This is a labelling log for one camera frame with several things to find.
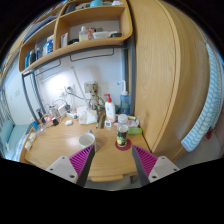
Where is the brown tree creature figurine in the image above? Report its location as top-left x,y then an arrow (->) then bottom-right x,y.
87,82 -> 106,118

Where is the striped hanging towel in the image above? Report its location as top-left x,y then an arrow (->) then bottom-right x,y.
180,41 -> 223,153

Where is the green wipes packet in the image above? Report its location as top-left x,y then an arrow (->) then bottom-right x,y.
127,127 -> 143,136

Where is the blue tube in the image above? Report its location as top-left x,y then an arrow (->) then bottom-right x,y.
30,118 -> 40,132

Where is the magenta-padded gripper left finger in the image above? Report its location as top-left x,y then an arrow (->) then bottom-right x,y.
45,144 -> 97,188

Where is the clear bottle with dark label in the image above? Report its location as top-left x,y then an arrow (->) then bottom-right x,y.
115,113 -> 130,148

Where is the white mug with blue print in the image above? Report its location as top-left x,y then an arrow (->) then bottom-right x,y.
78,129 -> 98,151

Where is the wooden shelf unit with items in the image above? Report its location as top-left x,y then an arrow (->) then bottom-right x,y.
18,0 -> 134,74

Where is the white lotion bottle red pump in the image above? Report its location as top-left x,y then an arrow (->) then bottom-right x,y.
103,93 -> 117,124

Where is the teal bed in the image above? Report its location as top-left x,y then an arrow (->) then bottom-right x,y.
0,119 -> 31,161

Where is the black ruler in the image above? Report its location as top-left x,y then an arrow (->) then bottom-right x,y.
99,114 -> 107,130

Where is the blue bottle with white nozzle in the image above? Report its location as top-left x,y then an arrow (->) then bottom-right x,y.
117,79 -> 131,116

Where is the wooden wardrobe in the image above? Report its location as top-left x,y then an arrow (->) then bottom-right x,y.
128,0 -> 211,163

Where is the pink and white packet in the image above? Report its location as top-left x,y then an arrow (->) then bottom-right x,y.
127,115 -> 141,128

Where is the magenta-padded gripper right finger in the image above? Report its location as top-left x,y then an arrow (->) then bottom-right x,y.
131,144 -> 181,187

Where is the white paper bag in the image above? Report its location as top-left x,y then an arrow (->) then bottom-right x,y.
77,105 -> 99,126

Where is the white wall outlet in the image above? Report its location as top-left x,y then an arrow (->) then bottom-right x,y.
64,84 -> 76,94

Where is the grey metal frame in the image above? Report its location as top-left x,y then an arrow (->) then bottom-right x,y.
21,34 -> 137,124

